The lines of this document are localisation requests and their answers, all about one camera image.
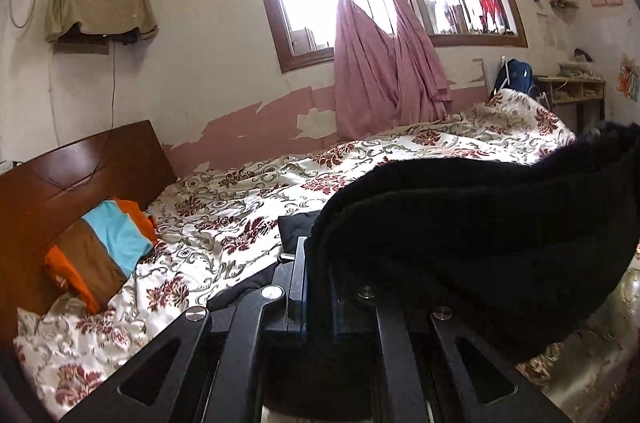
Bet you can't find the floral white red bedspread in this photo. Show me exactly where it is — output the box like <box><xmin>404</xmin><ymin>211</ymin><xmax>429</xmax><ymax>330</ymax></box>
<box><xmin>14</xmin><ymin>90</ymin><xmax>639</xmax><ymax>422</ymax></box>

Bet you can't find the brown wooden headboard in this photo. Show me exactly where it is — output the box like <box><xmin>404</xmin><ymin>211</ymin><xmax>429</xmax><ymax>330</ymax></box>
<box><xmin>0</xmin><ymin>120</ymin><xmax>177</xmax><ymax>349</ymax></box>

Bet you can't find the pink curtain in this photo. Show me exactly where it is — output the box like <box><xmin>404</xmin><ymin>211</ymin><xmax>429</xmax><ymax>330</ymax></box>
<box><xmin>334</xmin><ymin>0</ymin><xmax>452</xmax><ymax>140</ymax></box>

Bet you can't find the large black padded jacket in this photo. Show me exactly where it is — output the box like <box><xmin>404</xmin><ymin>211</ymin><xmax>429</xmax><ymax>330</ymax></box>
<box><xmin>277</xmin><ymin>123</ymin><xmax>639</xmax><ymax>362</ymax></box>

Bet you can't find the orange blue brown pillow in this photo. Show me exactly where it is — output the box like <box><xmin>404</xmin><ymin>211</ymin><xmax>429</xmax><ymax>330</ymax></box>
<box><xmin>44</xmin><ymin>199</ymin><xmax>157</xmax><ymax>315</ymax></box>

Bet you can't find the dark blue backpack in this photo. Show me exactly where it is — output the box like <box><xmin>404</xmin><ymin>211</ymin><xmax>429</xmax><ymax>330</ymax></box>
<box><xmin>490</xmin><ymin>59</ymin><xmax>536</xmax><ymax>98</ymax></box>

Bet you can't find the wooden shelf desk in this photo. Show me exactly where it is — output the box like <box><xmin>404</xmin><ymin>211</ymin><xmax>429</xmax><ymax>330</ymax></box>
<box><xmin>534</xmin><ymin>76</ymin><xmax>606</xmax><ymax>134</ymax></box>

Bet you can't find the cloth covered air conditioner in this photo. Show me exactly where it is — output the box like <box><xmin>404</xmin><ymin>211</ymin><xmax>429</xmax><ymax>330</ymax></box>
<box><xmin>44</xmin><ymin>0</ymin><xmax>160</xmax><ymax>43</ymax></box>

